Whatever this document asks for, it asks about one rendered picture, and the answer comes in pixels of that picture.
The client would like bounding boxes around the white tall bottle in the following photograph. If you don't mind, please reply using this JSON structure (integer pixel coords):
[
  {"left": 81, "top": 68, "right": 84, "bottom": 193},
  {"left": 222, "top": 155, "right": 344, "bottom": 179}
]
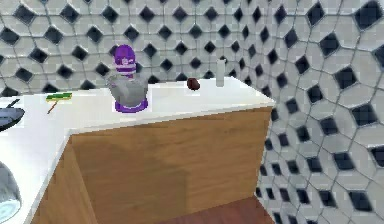
[{"left": 215, "top": 59, "right": 226, "bottom": 88}]

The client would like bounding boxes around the dark red round food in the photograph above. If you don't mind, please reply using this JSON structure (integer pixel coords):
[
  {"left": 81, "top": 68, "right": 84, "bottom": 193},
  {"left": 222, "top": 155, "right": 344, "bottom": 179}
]
[{"left": 186, "top": 77, "right": 202, "bottom": 92}]

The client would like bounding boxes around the wooden white-topped kitchen counter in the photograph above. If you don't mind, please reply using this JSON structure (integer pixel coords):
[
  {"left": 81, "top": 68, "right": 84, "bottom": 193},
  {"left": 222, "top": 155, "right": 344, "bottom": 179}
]
[{"left": 0, "top": 76, "right": 277, "bottom": 224}]

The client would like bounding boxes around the green and yellow dish brush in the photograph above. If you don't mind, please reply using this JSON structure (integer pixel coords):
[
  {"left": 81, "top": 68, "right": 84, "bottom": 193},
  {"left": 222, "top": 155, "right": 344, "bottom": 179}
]
[{"left": 45, "top": 92, "right": 74, "bottom": 115}]

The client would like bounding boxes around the dark grey pan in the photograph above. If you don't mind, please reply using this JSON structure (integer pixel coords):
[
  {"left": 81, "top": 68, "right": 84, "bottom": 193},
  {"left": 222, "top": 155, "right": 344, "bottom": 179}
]
[{"left": 0, "top": 98, "right": 26, "bottom": 132}]

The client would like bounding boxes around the grey glass bowl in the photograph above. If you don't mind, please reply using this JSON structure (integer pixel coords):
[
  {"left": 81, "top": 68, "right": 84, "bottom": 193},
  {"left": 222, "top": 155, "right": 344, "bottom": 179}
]
[{"left": 0, "top": 161, "right": 23, "bottom": 224}]

